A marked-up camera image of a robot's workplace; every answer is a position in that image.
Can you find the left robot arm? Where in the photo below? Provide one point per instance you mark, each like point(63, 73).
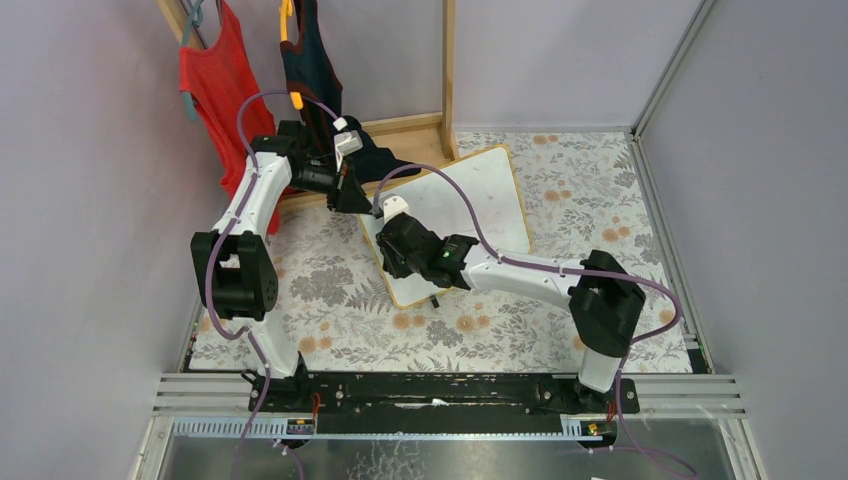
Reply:
point(236, 277)

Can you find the navy tank top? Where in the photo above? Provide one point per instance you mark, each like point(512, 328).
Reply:
point(322, 93)

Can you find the wooden clothes rack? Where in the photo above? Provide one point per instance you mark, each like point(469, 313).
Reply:
point(428, 138)

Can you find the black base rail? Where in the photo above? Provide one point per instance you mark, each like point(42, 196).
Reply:
point(348, 403)

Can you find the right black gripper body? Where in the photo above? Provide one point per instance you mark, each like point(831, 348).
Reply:
point(391, 244)

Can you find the yellow clothes hanger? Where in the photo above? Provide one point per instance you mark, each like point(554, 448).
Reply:
point(287, 47)

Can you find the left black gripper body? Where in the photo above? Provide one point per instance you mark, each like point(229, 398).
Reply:
point(340, 187)

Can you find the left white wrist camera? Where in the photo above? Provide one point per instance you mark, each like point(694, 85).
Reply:
point(346, 143)

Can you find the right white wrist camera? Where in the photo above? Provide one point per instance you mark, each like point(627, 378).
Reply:
point(392, 206)

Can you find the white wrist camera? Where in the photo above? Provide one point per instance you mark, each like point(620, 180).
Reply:
point(346, 143)
point(392, 206)

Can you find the floral table mat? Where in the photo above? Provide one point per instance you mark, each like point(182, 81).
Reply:
point(580, 193)

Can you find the aluminium frame post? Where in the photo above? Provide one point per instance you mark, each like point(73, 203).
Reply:
point(690, 35)

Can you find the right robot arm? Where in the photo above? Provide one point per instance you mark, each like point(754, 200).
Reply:
point(604, 302)

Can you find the teal clothes hanger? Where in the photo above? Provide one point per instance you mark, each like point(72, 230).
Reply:
point(194, 19)

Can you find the whiteboard with yellow frame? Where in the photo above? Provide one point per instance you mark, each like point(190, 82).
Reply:
point(488, 180)

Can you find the red mesh tank top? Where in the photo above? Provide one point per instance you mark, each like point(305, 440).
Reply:
point(221, 81)

